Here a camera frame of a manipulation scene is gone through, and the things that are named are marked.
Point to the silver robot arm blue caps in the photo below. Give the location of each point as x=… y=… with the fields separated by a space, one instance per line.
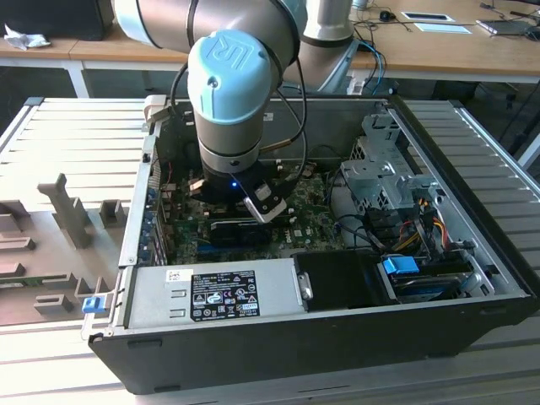
x=228 y=84

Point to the black graphics card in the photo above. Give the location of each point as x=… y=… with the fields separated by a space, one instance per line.
x=236 y=237

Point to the green motherboard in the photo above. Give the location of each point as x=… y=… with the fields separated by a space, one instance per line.
x=312 y=219

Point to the beige case corner latch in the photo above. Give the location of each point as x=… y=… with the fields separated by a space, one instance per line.
x=154 y=107

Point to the silver power supply unit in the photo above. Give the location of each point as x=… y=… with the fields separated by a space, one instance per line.
x=152 y=295

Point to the black plastic shroud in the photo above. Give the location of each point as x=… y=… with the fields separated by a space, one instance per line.
x=337 y=278

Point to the silver metal drive cage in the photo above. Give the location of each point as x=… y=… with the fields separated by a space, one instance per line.
x=379 y=177

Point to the black open PC case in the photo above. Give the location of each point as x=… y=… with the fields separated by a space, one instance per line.
x=253 y=358

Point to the blue case latch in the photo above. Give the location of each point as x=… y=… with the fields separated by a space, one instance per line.
x=93 y=305

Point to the grey-brown parts rack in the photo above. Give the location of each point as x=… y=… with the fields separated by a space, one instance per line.
x=50 y=236

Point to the blue disk carrier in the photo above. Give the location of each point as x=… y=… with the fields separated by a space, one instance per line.
x=398 y=266

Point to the green RAM stick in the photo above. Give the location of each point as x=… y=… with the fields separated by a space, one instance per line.
x=42 y=281

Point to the black hard disk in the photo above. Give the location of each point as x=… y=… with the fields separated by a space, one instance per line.
x=426 y=289

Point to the black box on desk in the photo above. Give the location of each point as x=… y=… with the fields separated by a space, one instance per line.
x=63 y=19

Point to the black computer mouse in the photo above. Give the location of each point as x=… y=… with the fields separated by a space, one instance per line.
x=386 y=16

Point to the wooden desk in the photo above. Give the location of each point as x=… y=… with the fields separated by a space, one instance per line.
x=422 y=46

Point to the crumpled white paper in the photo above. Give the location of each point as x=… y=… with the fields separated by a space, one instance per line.
x=25 y=39

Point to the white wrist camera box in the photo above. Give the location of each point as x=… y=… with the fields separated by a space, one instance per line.
x=266 y=206

